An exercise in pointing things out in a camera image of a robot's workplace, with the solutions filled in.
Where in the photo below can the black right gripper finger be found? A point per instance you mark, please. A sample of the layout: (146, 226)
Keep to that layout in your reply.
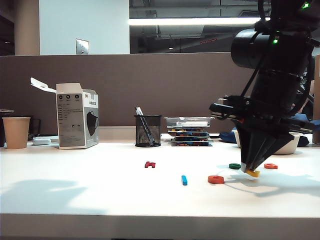
(267, 147)
(247, 145)

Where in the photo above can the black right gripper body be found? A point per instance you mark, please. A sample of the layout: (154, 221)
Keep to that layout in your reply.
(272, 100)

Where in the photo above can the green letter e magnet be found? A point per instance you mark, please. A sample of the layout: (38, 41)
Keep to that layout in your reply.
(234, 166)

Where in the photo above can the yellow letter v magnet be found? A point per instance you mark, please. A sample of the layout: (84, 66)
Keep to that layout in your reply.
(252, 173)

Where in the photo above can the orange letter o magnet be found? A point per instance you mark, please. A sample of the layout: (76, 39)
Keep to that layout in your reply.
(216, 179)

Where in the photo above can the blue letter l magnet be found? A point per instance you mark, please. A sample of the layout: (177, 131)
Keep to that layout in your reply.
(184, 180)

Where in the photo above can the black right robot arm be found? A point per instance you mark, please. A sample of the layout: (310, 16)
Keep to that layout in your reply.
(287, 55)

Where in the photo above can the orange letter a magnet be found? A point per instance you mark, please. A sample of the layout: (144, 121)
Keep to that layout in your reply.
(270, 165)

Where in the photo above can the red letter h magnet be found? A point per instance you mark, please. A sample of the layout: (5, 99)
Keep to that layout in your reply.
(150, 164)

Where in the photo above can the beige oval pulp tray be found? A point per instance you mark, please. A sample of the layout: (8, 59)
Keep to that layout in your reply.
(290, 147)

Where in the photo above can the brown cardboard box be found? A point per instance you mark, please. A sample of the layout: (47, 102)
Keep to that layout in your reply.
(317, 100)

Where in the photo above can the white marker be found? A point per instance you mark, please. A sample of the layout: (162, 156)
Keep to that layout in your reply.
(191, 123)

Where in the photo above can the clear plastic tray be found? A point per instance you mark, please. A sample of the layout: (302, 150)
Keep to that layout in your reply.
(188, 120)

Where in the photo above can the black mesh pen holder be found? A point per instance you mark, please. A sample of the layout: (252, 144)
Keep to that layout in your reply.
(147, 131)

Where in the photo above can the long ceiling light strip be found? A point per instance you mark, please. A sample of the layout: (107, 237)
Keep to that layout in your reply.
(195, 21)

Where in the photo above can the white capped pen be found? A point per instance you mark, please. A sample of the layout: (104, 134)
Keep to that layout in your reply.
(138, 111)

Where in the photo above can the brown desk partition panel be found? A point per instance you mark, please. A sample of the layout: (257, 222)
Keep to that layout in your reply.
(125, 82)

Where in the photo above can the white grey mask box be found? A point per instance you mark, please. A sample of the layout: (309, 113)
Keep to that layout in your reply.
(72, 120)

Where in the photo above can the small white case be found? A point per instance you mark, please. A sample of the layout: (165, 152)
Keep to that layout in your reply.
(41, 141)

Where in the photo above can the dark glass cup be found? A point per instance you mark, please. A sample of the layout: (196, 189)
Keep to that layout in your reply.
(35, 128)

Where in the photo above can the brown paper cup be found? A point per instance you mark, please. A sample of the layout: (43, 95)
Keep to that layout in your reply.
(16, 133)

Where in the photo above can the metal wall switch plate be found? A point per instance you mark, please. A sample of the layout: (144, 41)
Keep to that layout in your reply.
(82, 46)

